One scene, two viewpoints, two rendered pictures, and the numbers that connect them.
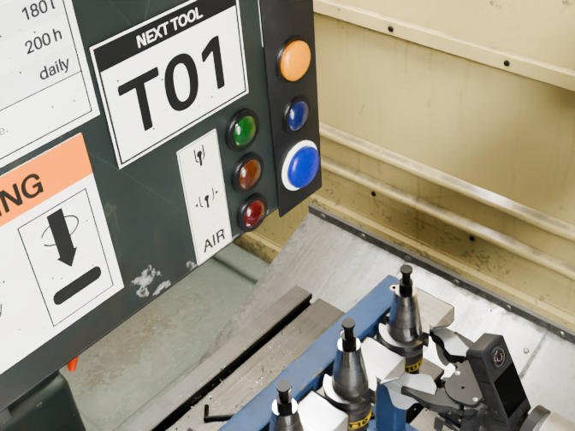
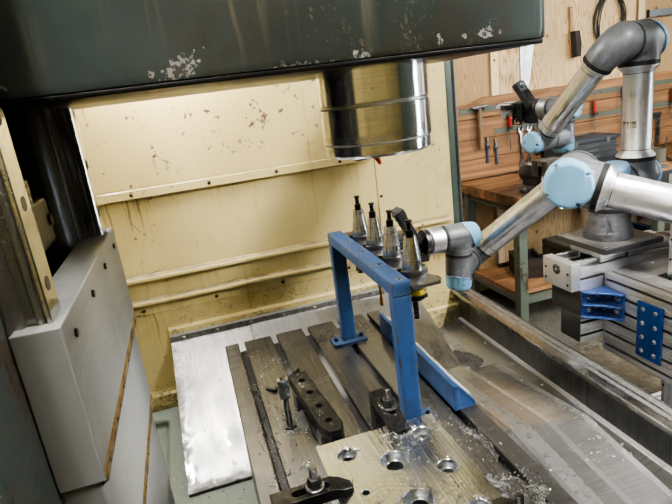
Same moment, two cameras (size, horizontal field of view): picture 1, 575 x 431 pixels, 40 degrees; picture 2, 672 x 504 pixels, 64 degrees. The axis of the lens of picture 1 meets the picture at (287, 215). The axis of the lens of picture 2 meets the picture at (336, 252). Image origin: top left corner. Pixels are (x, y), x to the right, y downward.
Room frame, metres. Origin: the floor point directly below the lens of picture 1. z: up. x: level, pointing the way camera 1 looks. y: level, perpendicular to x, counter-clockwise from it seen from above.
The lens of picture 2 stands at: (0.03, 1.08, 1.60)
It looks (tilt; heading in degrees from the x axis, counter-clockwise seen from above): 17 degrees down; 301
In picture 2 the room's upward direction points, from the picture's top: 7 degrees counter-clockwise
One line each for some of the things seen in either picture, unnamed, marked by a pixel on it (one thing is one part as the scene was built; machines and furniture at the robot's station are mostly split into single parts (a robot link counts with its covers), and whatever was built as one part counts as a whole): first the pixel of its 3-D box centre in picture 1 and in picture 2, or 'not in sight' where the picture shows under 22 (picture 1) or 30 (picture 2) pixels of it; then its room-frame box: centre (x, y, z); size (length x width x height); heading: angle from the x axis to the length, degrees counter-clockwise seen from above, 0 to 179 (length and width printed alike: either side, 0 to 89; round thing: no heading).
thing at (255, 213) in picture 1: (253, 213); not in sight; (0.40, 0.02, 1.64); 0.02 x 0.01 x 0.02; 135
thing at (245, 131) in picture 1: (243, 131); not in sight; (0.40, 0.02, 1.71); 0.02 x 0.01 x 0.02; 135
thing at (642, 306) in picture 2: not in sight; (648, 332); (-0.01, -0.56, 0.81); 0.09 x 0.01 x 0.18; 135
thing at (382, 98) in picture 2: not in sight; (374, 110); (0.37, 0.34, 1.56); 0.16 x 0.16 x 0.12
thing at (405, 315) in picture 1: (405, 309); (359, 221); (0.67, -0.13, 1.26); 0.04 x 0.04 x 0.07
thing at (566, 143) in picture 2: not in sight; (560, 136); (0.28, -1.02, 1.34); 0.11 x 0.08 x 0.11; 60
